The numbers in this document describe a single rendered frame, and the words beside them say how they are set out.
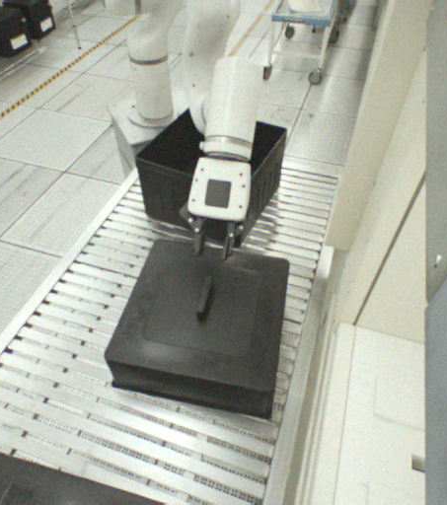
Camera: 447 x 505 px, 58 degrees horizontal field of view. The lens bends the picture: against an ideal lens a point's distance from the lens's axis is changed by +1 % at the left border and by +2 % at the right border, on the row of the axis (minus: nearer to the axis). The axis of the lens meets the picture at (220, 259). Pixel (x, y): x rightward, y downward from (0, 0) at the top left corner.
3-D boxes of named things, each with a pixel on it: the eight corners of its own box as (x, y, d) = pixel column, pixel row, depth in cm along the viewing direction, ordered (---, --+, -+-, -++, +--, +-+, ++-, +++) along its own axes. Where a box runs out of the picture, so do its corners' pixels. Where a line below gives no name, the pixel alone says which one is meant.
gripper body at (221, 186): (193, 146, 67) (184, 213, 68) (254, 153, 65) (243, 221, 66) (202, 156, 74) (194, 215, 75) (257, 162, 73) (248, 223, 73)
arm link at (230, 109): (194, 140, 72) (217, 132, 64) (205, 65, 71) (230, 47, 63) (235, 150, 76) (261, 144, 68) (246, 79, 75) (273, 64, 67)
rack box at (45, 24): (41, 41, 324) (30, 4, 304) (11, 37, 329) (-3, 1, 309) (60, 28, 343) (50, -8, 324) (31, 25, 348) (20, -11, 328)
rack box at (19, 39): (11, 60, 301) (-4, 22, 281) (-19, 54, 308) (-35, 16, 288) (37, 45, 319) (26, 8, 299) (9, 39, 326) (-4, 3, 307)
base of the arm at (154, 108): (120, 107, 140) (110, 50, 126) (172, 95, 145) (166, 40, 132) (138, 133, 129) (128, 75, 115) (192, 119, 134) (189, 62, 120)
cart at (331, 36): (282, 36, 381) (289, -26, 345) (337, 41, 371) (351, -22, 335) (260, 81, 319) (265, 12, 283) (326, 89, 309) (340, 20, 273)
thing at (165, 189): (281, 183, 112) (289, 127, 99) (239, 249, 95) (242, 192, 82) (194, 158, 120) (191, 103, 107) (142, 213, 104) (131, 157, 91)
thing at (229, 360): (159, 265, 92) (151, 225, 82) (286, 286, 88) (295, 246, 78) (109, 387, 73) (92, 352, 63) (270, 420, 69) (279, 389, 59)
